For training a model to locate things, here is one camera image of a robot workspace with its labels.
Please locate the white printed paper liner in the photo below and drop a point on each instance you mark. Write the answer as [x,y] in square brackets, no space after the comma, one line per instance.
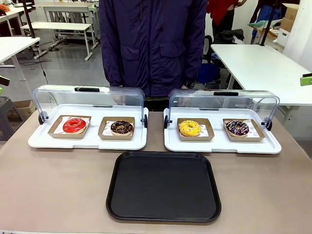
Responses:
[253,131]
[58,130]
[205,130]
[107,129]

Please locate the brown cardboard donut tray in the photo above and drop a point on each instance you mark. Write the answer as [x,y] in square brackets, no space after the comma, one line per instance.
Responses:
[54,135]
[259,136]
[103,137]
[210,136]

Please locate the red glazed donut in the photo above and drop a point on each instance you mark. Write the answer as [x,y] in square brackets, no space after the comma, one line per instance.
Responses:
[70,127]

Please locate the dark donut with coloured sprinkles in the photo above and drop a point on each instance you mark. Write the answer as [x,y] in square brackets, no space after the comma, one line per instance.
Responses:
[231,129]

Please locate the chocolate donut with nut sprinkles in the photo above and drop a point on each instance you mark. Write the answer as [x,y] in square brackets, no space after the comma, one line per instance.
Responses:
[115,128]

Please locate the yellow glazed donut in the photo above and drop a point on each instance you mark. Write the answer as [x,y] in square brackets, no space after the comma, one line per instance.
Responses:
[185,130]

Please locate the black plastic serving tray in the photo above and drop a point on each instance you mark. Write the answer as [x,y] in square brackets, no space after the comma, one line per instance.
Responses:
[163,187]

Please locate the person's right hand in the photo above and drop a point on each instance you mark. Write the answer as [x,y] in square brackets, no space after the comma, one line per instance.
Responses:
[119,99]

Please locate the person's left hand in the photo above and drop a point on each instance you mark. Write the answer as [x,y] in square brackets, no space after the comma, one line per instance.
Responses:
[185,100]

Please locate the grey plastic stool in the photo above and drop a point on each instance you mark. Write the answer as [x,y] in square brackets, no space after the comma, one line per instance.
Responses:
[7,114]

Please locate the cardboard box on floor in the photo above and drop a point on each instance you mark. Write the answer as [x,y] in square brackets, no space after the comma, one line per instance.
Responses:
[26,108]

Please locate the white table with pole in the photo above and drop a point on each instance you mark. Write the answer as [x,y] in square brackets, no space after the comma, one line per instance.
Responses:
[14,46]

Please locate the white storage box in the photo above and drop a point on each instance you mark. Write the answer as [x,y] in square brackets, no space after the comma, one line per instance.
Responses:
[284,36]

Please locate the large white table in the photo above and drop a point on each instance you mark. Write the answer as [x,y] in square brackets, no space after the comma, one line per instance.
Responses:
[258,68]

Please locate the stacked cardboard boxes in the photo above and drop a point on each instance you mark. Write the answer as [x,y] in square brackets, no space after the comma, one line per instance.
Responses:
[290,17]

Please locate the clear display case cover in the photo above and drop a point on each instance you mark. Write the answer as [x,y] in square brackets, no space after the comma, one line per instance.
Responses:
[243,103]

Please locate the orange object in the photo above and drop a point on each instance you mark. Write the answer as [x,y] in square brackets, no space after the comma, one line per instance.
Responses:
[3,8]

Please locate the white low table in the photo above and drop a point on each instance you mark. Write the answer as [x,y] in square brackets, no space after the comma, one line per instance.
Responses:
[53,26]

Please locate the green cloth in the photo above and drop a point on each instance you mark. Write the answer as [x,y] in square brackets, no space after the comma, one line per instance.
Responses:
[258,24]

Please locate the person in blue jacket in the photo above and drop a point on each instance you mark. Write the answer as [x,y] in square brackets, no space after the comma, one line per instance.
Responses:
[265,12]

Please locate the black bag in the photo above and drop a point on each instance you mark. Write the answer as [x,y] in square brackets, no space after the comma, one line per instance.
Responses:
[229,36]

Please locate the blue bag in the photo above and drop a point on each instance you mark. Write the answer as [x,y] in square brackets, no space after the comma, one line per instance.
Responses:
[208,73]

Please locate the black office chair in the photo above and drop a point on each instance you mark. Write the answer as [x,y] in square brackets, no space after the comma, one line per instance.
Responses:
[208,48]

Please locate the white display case base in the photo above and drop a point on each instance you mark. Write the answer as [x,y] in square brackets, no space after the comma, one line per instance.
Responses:
[219,146]
[93,141]

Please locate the person in red top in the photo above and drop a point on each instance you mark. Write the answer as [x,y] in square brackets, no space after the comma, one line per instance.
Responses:
[221,12]

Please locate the black wristwatch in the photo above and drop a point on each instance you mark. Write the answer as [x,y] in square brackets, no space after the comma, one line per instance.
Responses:
[189,84]

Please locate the person in navy jacket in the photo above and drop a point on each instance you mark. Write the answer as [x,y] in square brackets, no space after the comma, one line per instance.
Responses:
[151,44]

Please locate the black camera pole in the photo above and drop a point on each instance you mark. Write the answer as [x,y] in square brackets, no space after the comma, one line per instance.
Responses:
[28,19]
[265,24]

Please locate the white desk with frame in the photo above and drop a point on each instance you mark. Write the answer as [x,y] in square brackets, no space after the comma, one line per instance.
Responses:
[68,9]

